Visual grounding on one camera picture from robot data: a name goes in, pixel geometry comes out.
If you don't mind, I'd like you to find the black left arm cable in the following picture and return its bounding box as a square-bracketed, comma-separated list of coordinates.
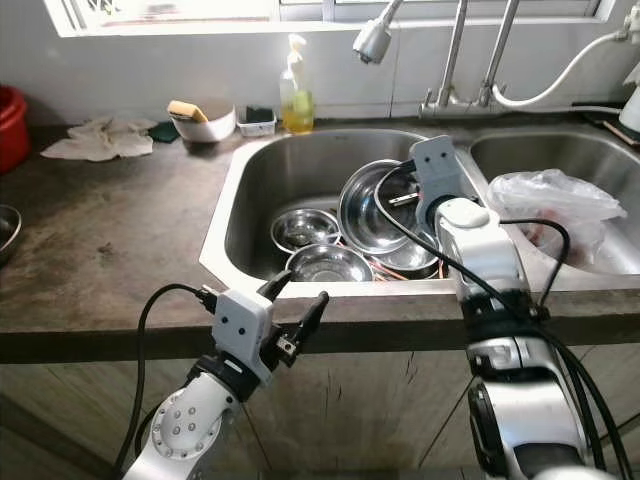
[110, 283, 219, 480]

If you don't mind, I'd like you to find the white container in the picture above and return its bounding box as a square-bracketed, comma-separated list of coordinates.
[617, 85, 640, 136]

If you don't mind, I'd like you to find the clear plastic bag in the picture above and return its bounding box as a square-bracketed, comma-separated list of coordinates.
[488, 169, 629, 271]

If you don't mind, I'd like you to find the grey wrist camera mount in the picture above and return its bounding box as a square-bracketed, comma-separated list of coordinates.
[212, 288, 276, 386]
[410, 135, 466, 231]

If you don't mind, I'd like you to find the large steel bowl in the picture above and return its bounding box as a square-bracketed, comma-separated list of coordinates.
[337, 159, 421, 256]

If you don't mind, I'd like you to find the yellow dish soap bottle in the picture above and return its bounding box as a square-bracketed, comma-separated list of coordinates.
[280, 34, 316, 135]

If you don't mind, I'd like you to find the chrome spray faucet head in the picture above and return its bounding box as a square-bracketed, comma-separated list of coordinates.
[352, 0, 403, 65]

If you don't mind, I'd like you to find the chrome twin pipe faucet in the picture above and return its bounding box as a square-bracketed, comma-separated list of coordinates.
[420, 0, 526, 119]

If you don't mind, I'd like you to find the yellow sponge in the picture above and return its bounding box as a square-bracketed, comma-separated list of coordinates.
[167, 100, 209, 124]

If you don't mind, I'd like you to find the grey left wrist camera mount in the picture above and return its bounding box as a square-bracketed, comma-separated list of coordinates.
[212, 288, 276, 386]

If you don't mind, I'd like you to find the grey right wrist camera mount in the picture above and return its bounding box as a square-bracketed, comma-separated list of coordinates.
[410, 135, 466, 231]

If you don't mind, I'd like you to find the small steel bowl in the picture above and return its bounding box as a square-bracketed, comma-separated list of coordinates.
[270, 208, 343, 255]

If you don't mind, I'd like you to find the wooden cabinet front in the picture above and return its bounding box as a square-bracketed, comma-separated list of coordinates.
[0, 345, 640, 480]

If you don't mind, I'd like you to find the steel pan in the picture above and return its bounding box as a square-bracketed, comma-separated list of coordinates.
[0, 204, 23, 263]

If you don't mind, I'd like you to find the small white plastic tray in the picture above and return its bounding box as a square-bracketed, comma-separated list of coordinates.
[236, 106, 278, 138]

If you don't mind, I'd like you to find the dark rimmed steel bowl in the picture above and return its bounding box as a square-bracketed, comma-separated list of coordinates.
[368, 235, 441, 279]

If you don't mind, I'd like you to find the red plastic bucket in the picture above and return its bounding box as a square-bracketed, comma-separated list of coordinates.
[0, 85, 28, 174]

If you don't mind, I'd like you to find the white window frame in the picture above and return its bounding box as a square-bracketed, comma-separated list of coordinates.
[45, 0, 616, 37]

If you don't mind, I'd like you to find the dark green cloth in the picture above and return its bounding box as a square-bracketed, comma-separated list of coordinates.
[147, 120, 179, 144]

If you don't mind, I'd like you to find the white flexible hose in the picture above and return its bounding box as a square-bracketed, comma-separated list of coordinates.
[493, 32, 631, 109]

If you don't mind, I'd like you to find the white round bowl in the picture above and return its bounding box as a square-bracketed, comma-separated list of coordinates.
[172, 98, 238, 143]

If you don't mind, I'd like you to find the beige crumpled rag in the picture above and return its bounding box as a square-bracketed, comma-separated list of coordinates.
[40, 117, 156, 163]

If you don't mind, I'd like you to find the medium steel bowl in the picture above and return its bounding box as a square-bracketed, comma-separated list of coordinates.
[285, 244, 376, 284]

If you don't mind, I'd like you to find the stainless steel double sink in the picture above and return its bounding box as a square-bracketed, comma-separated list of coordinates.
[198, 127, 640, 298]

